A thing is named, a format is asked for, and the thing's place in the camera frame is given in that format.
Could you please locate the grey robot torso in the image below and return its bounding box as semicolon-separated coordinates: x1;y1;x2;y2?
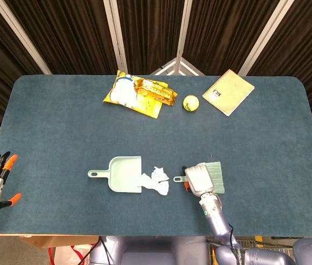
89;236;217;265

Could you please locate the metal wire rack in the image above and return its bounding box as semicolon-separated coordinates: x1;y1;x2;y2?
208;236;258;249

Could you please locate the yellow tennis ball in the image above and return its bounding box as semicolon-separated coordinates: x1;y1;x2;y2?
182;95;200;113

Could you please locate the small white paper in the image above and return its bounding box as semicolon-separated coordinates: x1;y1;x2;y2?
151;166;170;182

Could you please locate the golden brown biscuit packet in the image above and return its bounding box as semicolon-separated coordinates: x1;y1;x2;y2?
134;78;178;107

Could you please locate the large white paper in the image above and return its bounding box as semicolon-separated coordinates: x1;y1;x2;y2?
140;172;170;196

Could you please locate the red and white bag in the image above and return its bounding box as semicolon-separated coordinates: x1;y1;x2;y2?
47;244;96;265

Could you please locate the brown cardboard box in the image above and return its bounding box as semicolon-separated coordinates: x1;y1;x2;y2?
20;236;98;248

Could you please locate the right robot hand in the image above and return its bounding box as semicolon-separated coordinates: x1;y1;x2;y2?
182;164;215;198

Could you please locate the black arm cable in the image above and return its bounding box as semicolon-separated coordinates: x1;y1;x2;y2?
227;222;246;251

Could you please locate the tan spiral notebook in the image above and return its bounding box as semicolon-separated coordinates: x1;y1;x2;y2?
202;69;256;117

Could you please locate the mint green plastic dustpan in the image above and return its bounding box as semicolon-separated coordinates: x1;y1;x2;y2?
87;156;142;194

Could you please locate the mint green hand brush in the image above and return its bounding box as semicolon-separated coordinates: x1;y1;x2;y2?
173;157;225;194

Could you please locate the yellow snack bag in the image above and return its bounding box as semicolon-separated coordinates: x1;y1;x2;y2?
102;70;165;119

